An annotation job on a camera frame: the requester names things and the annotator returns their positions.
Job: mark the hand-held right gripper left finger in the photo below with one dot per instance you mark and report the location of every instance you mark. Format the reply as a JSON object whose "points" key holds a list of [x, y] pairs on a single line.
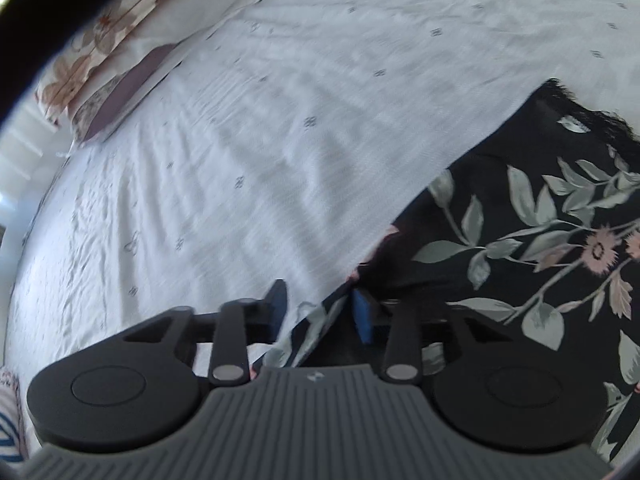
{"points": [[276, 312]]}

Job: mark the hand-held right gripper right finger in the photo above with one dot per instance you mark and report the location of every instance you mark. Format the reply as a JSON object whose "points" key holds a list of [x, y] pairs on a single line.
{"points": [[361, 317]]}

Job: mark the black floral pants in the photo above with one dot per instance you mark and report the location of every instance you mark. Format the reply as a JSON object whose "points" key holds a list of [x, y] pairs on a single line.
{"points": [[500, 200]]}

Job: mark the white patterned bed sheet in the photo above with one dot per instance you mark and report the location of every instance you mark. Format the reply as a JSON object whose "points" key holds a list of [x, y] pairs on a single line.
{"points": [[300, 110]]}

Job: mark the floral folded cloth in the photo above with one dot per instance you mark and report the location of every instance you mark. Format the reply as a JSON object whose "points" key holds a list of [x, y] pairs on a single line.
{"points": [[130, 85]]}

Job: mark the blue striped pillow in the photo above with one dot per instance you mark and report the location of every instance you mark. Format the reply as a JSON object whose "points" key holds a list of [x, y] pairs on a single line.
{"points": [[6, 435]]}

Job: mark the white sheer curtain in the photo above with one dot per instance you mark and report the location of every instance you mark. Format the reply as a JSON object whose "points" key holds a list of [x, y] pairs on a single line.
{"points": [[20, 145]]}

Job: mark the floral print pillow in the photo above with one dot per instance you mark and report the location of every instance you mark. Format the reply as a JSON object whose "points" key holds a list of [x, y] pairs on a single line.
{"points": [[125, 20]]}

